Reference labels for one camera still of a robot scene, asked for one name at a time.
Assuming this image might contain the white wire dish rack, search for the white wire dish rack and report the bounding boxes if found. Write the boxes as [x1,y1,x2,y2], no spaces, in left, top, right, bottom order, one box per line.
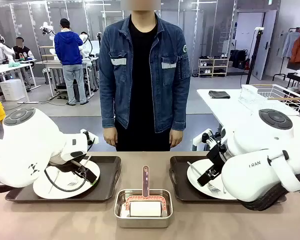
[238,84,300,116]

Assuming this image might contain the white drawer cabinet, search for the white drawer cabinet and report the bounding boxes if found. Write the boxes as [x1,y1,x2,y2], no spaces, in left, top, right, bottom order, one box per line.
[0,79,26,102]

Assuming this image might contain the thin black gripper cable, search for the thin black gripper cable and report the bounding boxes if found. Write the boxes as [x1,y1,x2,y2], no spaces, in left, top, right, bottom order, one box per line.
[43,167,88,193]

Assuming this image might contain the pink lint roller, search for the pink lint roller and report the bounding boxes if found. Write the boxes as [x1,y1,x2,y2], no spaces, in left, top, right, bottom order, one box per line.
[125,164,167,218]

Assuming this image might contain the black bags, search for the black bags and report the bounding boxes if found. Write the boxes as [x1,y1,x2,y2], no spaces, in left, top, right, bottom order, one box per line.
[229,49,251,71]

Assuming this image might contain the person's right forearm denim sleeve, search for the person's right forearm denim sleeve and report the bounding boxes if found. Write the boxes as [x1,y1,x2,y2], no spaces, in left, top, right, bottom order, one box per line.
[99,87,116,129]

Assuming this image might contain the person in black white jacket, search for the person in black white jacket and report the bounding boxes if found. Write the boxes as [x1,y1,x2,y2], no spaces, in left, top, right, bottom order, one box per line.
[12,36,35,92]

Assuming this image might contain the black corrugated cable conduit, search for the black corrugated cable conduit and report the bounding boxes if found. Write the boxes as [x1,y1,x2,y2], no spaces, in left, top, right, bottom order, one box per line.
[241,169,300,212]

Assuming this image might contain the clear cutlery holder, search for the clear cutlery holder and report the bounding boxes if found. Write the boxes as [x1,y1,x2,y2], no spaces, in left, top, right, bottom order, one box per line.
[239,86,258,104]

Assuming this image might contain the blue denim jacket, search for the blue denim jacket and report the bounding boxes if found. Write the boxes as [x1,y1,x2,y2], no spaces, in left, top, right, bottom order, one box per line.
[98,13,192,134]

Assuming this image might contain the black folded cloth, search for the black folded cloth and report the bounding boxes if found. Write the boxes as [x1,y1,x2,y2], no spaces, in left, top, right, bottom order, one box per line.
[208,90,231,100]

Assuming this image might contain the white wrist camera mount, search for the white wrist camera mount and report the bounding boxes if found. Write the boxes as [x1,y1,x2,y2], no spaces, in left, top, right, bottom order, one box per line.
[191,127,222,152]
[79,128,100,151]

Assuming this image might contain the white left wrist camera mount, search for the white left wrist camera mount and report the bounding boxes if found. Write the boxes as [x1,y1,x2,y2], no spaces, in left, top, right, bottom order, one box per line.
[79,128,100,151]

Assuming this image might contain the black shirt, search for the black shirt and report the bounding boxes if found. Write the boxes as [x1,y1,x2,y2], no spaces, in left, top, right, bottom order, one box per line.
[128,13,159,129]

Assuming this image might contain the rectangular steel tin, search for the rectangular steel tin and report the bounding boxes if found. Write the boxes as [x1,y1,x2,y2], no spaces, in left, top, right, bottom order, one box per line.
[114,188,174,229]

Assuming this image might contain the person's left hand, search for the person's left hand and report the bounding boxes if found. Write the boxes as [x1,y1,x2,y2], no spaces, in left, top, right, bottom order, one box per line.
[170,128,185,149]

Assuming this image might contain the black trousers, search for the black trousers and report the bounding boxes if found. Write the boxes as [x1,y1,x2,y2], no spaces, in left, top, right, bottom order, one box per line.
[114,119,172,152]

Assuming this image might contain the white background desk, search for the white background desk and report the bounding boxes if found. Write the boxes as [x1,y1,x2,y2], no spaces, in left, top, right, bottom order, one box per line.
[0,62,39,104]

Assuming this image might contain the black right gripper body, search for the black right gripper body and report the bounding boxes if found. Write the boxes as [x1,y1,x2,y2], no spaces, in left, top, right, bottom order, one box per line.
[206,142,228,168]

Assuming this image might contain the black clothes rack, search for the black clothes rack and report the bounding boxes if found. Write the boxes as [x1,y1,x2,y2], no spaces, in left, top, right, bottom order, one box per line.
[272,26,300,82]

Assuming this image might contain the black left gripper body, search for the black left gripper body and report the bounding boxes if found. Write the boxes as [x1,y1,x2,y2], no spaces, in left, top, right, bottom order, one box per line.
[47,157,78,175]

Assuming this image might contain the black tripod stand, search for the black tripod stand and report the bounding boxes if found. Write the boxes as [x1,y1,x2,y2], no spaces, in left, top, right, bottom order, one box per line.
[245,26,265,85]

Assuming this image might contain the man in blue hoodie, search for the man in blue hoodie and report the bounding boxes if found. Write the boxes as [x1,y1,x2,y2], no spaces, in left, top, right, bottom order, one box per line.
[53,17,89,106]

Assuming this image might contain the grey workbench with shelves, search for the grey workbench with shelves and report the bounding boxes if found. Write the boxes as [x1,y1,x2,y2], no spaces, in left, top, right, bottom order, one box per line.
[36,44,100,100]

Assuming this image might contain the white round plate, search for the white round plate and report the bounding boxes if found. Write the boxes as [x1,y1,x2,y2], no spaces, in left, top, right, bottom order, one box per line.
[32,159,101,200]
[186,159,239,201]

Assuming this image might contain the person's right hand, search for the person's right hand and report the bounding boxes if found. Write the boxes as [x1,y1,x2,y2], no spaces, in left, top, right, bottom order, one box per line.
[103,126,119,147]

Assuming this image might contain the white shoe rack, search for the white shoe rack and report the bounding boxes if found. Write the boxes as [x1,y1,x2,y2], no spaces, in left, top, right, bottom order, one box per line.
[197,57,230,79]

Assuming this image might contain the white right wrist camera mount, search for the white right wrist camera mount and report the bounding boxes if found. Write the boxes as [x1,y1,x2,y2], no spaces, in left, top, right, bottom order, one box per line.
[191,127,222,152]

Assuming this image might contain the white side table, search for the white side table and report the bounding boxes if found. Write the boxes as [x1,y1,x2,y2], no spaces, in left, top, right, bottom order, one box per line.
[196,88,300,131]

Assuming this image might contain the grey hanging shirt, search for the grey hanging shirt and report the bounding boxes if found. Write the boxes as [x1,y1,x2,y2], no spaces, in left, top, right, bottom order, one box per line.
[281,31,300,59]

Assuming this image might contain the person's left forearm denim sleeve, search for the person's left forearm denim sleeve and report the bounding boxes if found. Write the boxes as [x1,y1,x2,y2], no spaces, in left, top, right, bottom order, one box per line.
[173,87,191,132]

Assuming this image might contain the brown plastic serving tray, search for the brown plastic serving tray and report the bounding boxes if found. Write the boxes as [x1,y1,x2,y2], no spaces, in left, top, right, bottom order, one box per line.
[4,155,122,203]
[169,155,287,204]

